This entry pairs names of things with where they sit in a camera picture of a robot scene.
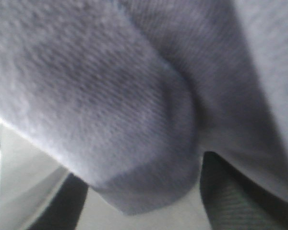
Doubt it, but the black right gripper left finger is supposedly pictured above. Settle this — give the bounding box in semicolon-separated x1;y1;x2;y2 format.
23;173;88;230

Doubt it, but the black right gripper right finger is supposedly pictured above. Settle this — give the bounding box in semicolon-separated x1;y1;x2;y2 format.
200;152;288;230

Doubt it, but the grey-purple towel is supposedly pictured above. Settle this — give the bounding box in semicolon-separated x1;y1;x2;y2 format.
0;0;288;215

